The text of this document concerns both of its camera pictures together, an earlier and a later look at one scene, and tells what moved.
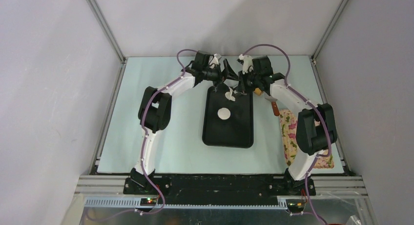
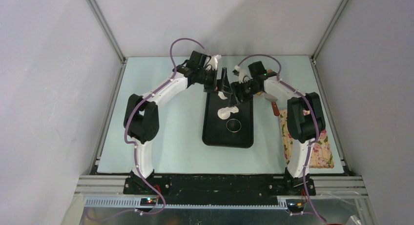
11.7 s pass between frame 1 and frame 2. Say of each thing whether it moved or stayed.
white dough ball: moved
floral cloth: stayed
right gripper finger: moved
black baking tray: stayed
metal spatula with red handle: stayed
